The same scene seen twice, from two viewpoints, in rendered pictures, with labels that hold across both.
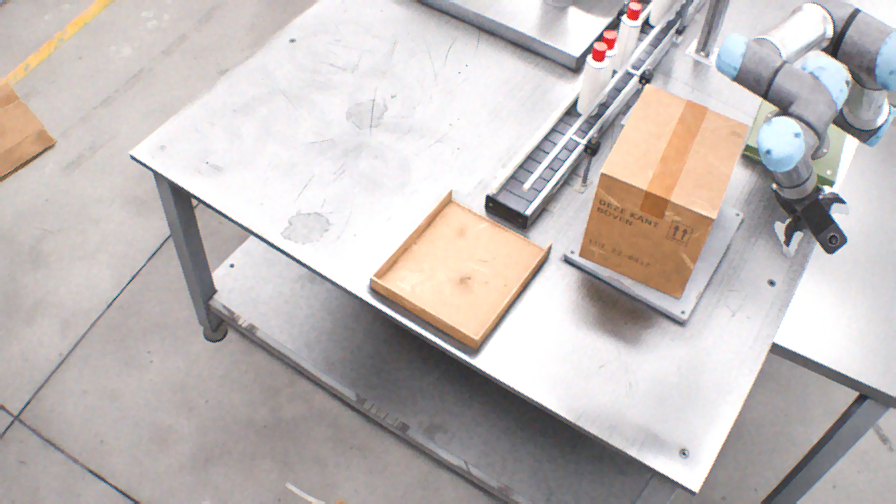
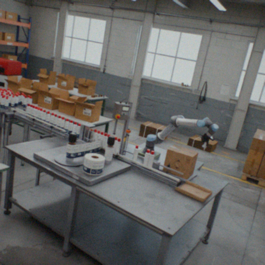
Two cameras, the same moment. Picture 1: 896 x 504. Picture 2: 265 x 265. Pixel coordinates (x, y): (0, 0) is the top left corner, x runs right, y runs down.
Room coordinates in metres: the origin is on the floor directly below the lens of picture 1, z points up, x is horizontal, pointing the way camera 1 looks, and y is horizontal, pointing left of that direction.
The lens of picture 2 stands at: (1.77, 2.76, 2.09)
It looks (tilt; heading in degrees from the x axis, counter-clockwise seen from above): 15 degrees down; 271
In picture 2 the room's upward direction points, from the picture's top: 11 degrees clockwise
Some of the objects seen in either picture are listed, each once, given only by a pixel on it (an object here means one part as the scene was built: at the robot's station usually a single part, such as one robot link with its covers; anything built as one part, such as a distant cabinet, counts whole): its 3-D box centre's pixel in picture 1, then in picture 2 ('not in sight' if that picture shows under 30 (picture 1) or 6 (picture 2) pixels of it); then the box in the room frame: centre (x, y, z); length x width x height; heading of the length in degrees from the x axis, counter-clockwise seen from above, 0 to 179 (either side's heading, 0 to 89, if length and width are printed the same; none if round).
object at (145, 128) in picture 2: not in sight; (154, 131); (1.38, -4.78, 0.16); 0.65 x 0.54 x 0.32; 160
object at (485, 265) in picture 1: (463, 264); (194, 190); (1.10, -0.03, 0.85); 0.30 x 0.26 x 0.04; 150
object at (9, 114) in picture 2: not in sight; (7, 124); (3.71, -1.40, 0.71); 0.15 x 0.12 x 0.34; 60
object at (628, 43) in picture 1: (627, 37); (135, 153); (1.75, -0.41, 0.98); 0.05 x 0.05 x 0.20
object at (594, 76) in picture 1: (593, 79); (151, 159); (1.58, -0.31, 0.98); 0.05 x 0.05 x 0.20
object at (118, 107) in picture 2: not in sight; (121, 111); (2.02, -0.66, 1.38); 0.17 x 0.10 x 0.19; 25
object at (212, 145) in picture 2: not in sight; (202, 143); (0.08, -4.75, 0.11); 0.65 x 0.54 x 0.22; 153
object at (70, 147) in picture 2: not in sight; (71, 146); (2.41, -0.10, 1.04); 0.09 x 0.09 x 0.29
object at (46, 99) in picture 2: not in sight; (50, 97); (3.50, -2.61, 0.97); 0.45 x 0.38 x 0.37; 69
